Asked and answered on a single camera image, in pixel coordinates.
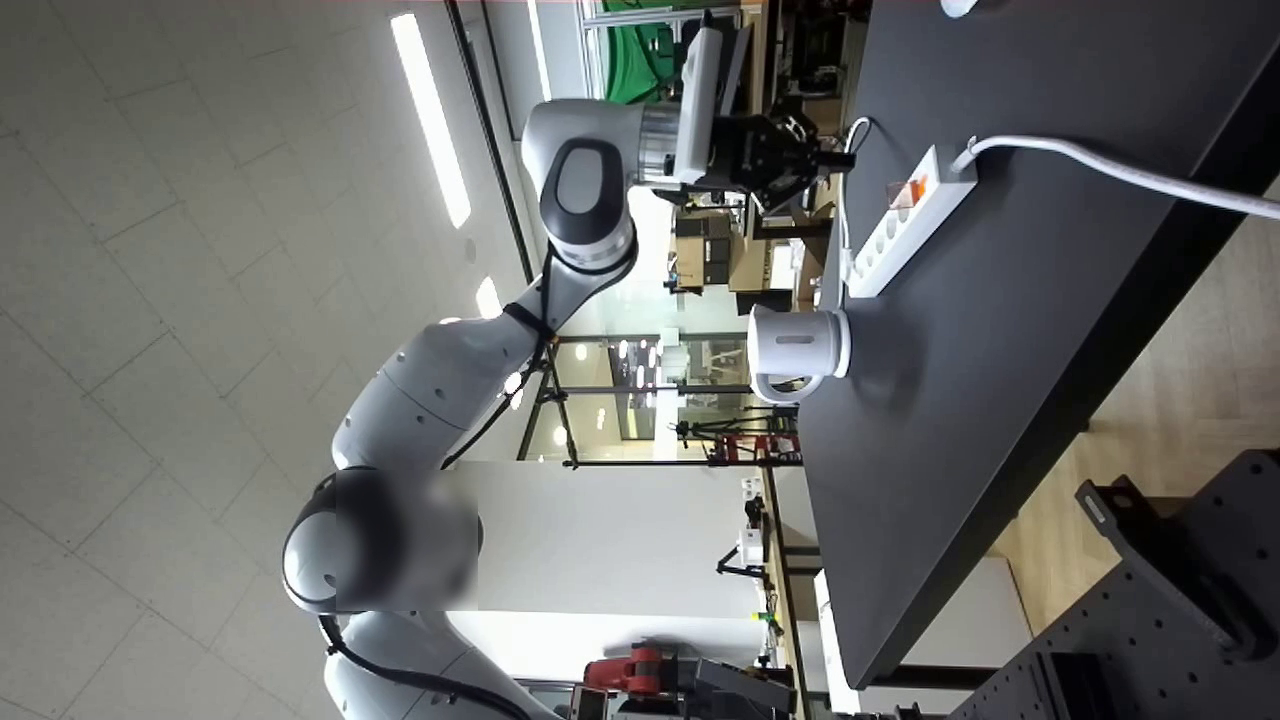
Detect black metal bracket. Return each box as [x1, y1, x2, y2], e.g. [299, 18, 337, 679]
[1076, 478, 1177, 573]

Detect green cart with white frame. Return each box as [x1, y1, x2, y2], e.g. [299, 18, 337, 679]
[578, 0, 751, 152]

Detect white mug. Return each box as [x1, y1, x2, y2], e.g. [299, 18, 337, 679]
[745, 301, 854, 410]

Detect short ceiling light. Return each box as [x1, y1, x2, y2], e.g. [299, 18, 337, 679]
[473, 275, 510, 327]

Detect narrow ceiling light strip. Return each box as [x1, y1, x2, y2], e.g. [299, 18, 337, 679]
[525, 0, 555, 104]

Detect wooden shelf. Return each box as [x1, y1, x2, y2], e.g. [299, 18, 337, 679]
[735, 0, 877, 176]

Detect white cable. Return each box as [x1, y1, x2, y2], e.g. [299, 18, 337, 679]
[831, 114, 888, 290]

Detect red machine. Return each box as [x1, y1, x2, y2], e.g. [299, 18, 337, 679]
[578, 640, 694, 714]

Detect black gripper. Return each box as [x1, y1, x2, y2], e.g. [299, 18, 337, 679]
[722, 114, 858, 183]

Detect white power strip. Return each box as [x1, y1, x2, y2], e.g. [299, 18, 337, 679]
[843, 141, 985, 301]

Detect black perforated breadboard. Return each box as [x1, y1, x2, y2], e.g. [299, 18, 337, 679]
[953, 448, 1280, 720]

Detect long ceiling light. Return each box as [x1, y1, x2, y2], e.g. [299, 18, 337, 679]
[389, 8, 477, 233]

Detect black tripod stand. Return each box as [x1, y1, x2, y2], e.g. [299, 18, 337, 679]
[516, 327, 804, 472]

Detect cardboard boxes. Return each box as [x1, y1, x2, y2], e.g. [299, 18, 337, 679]
[663, 190, 819, 316]

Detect white power strip cord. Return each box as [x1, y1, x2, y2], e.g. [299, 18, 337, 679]
[946, 127, 1280, 226]

